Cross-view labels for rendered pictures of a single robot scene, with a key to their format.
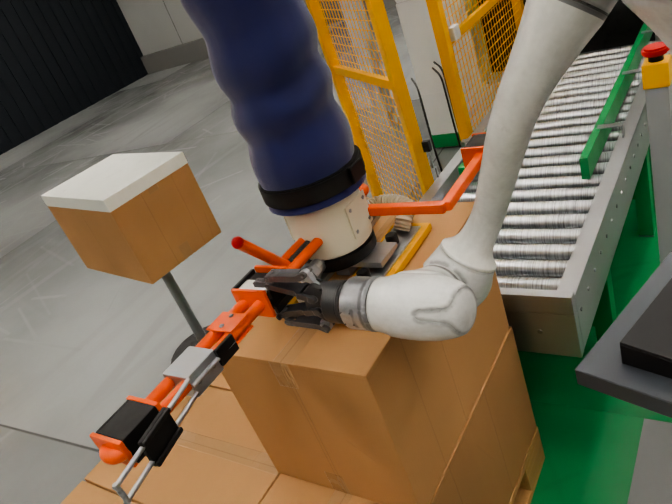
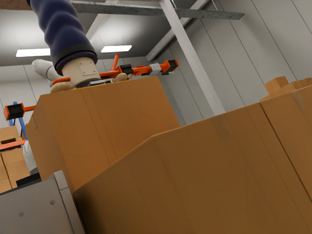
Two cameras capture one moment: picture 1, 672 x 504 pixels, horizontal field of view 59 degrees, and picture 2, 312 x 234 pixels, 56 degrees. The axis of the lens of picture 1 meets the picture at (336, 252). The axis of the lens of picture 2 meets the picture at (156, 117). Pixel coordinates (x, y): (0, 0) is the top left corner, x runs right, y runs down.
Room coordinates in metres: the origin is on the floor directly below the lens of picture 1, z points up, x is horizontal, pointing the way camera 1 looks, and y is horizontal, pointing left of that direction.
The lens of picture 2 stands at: (2.52, 0.51, 0.45)
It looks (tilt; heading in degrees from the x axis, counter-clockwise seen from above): 12 degrees up; 191
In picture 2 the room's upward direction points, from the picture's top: 24 degrees counter-clockwise
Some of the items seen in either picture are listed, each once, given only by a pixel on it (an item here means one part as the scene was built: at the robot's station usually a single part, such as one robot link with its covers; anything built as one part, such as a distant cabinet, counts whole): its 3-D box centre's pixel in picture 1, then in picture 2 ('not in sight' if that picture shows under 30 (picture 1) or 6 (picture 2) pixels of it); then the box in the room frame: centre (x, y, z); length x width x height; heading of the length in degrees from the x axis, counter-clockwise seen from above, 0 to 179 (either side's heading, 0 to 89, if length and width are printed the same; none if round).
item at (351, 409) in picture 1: (377, 337); (106, 138); (1.17, -0.02, 0.74); 0.60 x 0.40 x 0.40; 139
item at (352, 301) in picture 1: (364, 303); not in sight; (0.83, -0.01, 1.08); 0.09 x 0.06 x 0.09; 139
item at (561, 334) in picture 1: (459, 323); (48, 224); (1.45, -0.27, 0.48); 0.70 x 0.03 x 0.15; 48
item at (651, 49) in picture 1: (655, 52); not in sight; (1.55, -1.03, 1.02); 0.07 x 0.07 x 0.04
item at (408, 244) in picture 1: (380, 261); not in sight; (1.12, -0.08, 0.97); 0.34 x 0.10 x 0.05; 139
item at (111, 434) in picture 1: (131, 429); (169, 65); (0.73, 0.39, 1.08); 0.08 x 0.07 x 0.05; 139
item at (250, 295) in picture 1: (264, 290); (123, 73); (0.99, 0.15, 1.08); 0.10 x 0.08 x 0.06; 49
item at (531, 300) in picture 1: (451, 295); (40, 199); (1.45, -0.27, 0.58); 0.70 x 0.03 x 0.06; 48
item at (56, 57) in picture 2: (312, 174); (74, 60); (1.18, -0.01, 1.19); 0.23 x 0.23 x 0.04
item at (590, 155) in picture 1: (632, 81); not in sight; (2.41, -1.48, 0.60); 1.60 x 0.11 x 0.09; 138
